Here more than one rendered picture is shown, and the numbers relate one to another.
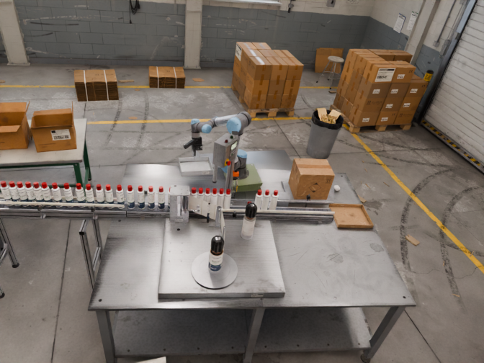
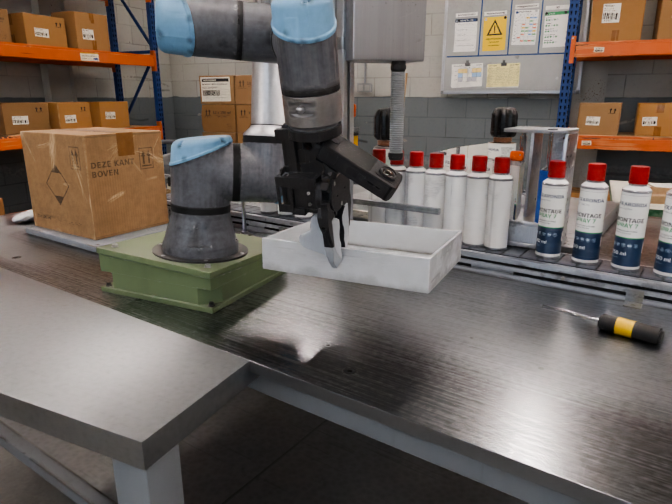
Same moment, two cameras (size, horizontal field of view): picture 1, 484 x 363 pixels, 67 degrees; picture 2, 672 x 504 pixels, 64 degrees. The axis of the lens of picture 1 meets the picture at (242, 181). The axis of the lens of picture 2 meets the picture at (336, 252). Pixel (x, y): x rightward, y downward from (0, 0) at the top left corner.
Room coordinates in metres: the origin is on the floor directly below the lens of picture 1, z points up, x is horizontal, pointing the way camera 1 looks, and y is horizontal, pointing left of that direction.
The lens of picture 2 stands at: (3.22, 0.99, 1.21)
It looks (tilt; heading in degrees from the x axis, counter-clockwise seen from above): 16 degrees down; 226
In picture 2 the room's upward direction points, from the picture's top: straight up
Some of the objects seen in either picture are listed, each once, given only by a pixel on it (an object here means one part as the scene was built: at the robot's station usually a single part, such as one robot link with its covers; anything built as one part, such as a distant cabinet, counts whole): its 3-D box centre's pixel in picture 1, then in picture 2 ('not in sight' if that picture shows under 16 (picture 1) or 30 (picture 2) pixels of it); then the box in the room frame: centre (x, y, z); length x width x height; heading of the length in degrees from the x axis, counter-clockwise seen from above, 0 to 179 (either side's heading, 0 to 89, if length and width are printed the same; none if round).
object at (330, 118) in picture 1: (328, 122); not in sight; (4.81, -1.09, 0.50); 0.42 x 0.41 x 0.28; 110
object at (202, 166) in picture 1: (195, 166); (365, 249); (2.59, 0.42, 0.97); 0.27 x 0.20 x 0.05; 110
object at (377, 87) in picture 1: (379, 91); not in sight; (6.14, -2.09, 0.57); 1.20 x 0.85 x 1.14; 113
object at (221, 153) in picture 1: (225, 150); (380, 16); (2.27, 0.15, 1.38); 0.17 x 0.10 x 0.19; 156
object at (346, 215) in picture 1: (350, 215); not in sight; (2.38, -0.95, 0.85); 0.30 x 0.26 x 0.04; 101
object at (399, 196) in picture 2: (220, 199); (395, 192); (2.18, 0.14, 0.98); 0.05 x 0.05 x 0.20
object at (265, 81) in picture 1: (264, 78); not in sight; (6.26, -0.12, 0.45); 1.20 x 0.84 x 0.89; 22
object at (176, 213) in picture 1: (179, 203); (534, 187); (2.03, 0.43, 1.01); 0.14 x 0.13 x 0.26; 101
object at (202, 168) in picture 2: (239, 158); (204, 169); (2.66, 0.05, 1.07); 0.13 x 0.12 x 0.14; 148
